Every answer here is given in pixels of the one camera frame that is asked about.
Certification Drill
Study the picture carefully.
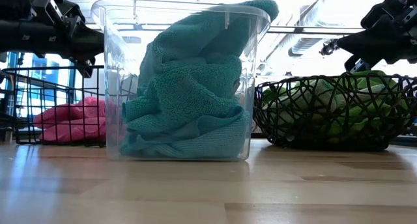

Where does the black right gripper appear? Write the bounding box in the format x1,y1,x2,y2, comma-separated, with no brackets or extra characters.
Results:
337,0,417,72

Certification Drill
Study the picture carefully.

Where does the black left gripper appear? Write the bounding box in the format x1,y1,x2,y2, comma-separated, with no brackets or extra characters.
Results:
31,0,105,78

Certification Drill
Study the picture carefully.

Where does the clear plastic bin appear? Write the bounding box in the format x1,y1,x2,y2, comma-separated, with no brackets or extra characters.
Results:
90,0,272,162

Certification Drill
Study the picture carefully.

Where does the pink microfiber towel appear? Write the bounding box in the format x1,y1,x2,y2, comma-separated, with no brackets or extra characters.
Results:
38,116,110,144
32,96,108,120

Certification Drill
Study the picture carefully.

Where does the black hanging ceiling device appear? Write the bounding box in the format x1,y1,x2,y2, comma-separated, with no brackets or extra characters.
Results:
319,38,339,57

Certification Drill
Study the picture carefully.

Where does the long ceiling light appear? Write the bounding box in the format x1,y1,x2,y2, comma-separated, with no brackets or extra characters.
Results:
260,25,364,35

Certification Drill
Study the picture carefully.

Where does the blue framed window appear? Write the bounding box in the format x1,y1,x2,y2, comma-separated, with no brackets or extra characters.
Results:
5,51,76,120

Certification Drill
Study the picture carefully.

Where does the dark woven round basket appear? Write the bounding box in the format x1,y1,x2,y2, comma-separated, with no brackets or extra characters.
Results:
253,72,417,152

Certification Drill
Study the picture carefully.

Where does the black wire basket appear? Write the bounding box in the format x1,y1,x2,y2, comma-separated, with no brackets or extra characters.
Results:
1,65,108,147

